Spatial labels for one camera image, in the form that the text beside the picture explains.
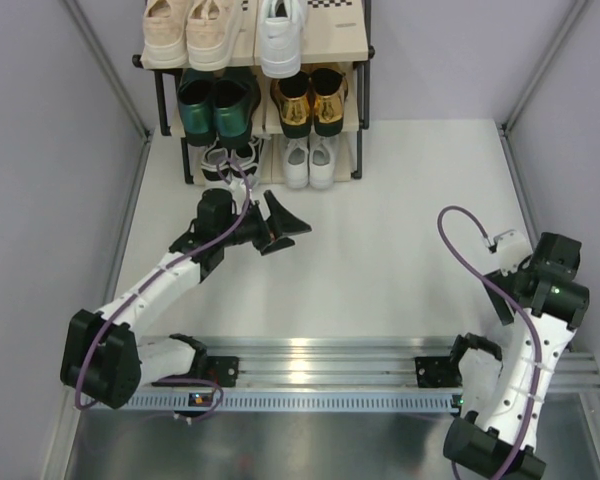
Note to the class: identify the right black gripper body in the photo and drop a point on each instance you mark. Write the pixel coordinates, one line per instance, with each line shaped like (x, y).
(508, 282)

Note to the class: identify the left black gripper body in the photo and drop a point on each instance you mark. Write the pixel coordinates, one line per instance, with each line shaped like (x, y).
(260, 233)

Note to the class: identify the black white sneaker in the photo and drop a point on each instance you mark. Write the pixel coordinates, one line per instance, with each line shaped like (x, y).
(249, 157)
(215, 166)

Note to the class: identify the green pointed shoe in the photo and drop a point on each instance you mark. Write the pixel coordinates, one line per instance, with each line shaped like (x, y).
(194, 101)
(236, 97)

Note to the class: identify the gold loafer one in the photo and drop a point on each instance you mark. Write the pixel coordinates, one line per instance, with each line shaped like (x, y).
(330, 91)
(291, 97)

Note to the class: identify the white chunky sneaker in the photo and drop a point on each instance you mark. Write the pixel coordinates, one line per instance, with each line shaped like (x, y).
(280, 30)

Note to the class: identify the beige sneaker one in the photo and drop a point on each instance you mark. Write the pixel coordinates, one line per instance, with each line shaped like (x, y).
(212, 28)
(163, 25)

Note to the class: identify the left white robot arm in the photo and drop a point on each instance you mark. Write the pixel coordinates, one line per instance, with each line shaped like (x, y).
(104, 357)

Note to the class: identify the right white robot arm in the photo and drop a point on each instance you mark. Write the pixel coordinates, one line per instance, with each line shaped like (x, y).
(505, 375)

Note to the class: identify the beige black-framed shoe shelf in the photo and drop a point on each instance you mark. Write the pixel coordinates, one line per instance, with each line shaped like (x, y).
(335, 32)

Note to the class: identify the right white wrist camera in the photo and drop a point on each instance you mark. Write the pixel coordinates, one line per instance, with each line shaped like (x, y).
(512, 249)

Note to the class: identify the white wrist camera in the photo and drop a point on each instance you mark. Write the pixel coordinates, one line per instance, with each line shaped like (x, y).
(240, 191)
(512, 249)

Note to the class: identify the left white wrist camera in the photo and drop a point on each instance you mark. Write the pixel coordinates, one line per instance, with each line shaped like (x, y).
(240, 191)

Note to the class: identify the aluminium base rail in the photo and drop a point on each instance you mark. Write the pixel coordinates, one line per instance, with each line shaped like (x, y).
(374, 364)

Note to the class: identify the perforated grey cable duct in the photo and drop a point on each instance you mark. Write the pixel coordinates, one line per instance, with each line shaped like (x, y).
(243, 401)

